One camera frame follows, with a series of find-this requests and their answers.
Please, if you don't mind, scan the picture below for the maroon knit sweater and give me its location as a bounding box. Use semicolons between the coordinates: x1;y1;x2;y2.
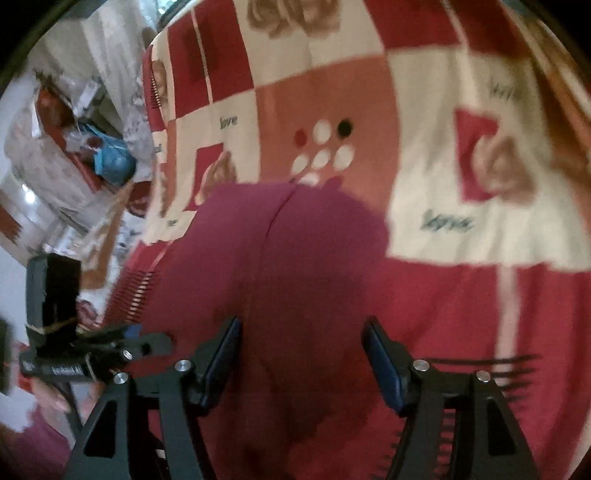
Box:
103;181;509;480

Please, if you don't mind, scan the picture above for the maroon sleeved forearm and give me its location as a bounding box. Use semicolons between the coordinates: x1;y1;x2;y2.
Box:
1;407;71;480

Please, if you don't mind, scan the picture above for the orange patterned quilt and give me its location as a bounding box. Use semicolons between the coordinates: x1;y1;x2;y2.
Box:
76;182;134;290

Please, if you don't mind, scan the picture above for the grey floral bedsheet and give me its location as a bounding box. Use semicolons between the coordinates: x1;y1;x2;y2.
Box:
82;1;160;164

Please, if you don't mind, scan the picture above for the red cream patterned blanket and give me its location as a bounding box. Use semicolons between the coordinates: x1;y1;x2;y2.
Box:
132;1;590;479

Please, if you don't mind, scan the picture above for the blue plastic bag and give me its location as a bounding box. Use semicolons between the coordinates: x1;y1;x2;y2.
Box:
93;135;136;187

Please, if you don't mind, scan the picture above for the person's left hand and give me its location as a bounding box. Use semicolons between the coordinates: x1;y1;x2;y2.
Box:
27;375;107;423

